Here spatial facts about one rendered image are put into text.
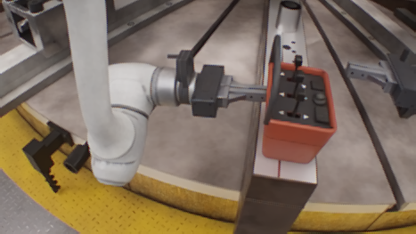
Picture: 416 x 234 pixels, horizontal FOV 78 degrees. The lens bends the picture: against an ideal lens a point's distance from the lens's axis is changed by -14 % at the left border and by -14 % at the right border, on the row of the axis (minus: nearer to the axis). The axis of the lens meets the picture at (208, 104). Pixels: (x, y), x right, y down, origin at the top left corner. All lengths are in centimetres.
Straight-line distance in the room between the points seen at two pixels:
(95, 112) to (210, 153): 66
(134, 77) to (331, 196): 78
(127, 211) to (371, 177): 100
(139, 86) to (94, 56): 22
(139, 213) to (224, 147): 48
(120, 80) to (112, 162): 18
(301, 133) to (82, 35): 40
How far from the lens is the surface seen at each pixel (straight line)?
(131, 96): 66
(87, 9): 44
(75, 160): 110
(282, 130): 55
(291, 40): 104
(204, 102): 61
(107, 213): 136
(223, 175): 105
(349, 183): 117
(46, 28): 140
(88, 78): 48
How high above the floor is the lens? 118
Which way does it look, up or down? 43 degrees down
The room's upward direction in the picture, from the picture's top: 4 degrees clockwise
